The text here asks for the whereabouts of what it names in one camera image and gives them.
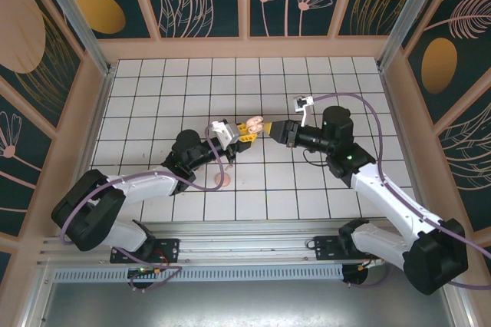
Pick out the small circuit board green LED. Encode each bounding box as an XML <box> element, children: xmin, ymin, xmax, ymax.
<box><xmin>127</xmin><ymin>265</ymin><xmax>164</xmax><ymax>279</ymax></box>

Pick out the grey metal sheet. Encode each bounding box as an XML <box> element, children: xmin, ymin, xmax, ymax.
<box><xmin>36</xmin><ymin>280</ymin><xmax>460</xmax><ymax>327</ymax></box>

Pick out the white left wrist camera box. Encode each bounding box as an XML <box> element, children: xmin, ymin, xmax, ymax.
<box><xmin>209</xmin><ymin>119</ymin><xmax>241</xmax><ymax>147</ymax></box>

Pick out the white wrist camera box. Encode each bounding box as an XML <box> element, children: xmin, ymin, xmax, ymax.
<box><xmin>209</xmin><ymin>119</ymin><xmax>241</xmax><ymax>147</ymax></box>
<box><xmin>292</xmin><ymin>94</ymin><xmax>316</xmax><ymax>128</ymax></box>

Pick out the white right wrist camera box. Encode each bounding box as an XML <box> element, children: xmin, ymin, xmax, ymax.
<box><xmin>292</xmin><ymin>94</ymin><xmax>316</xmax><ymax>128</ymax></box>

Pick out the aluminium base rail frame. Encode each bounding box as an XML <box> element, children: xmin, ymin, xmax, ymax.
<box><xmin>36</xmin><ymin>220</ymin><xmax>460</xmax><ymax>268</ymax></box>

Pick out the aluminium corner post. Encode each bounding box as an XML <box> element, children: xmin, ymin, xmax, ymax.
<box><xmin>31</xmin><ymin>0</ymin><xmax>117</xmax><ymax>77</ymax></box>
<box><xmin>377</xmin><ymin>0</ymin><xmax>450</xmax><ymax>71</ymax></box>

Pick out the grey slotted cable duct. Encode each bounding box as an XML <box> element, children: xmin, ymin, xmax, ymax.
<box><xmin>53</xmin><ymin>265</ymin><xmax>345</xmax><ymax>282</ymax></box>

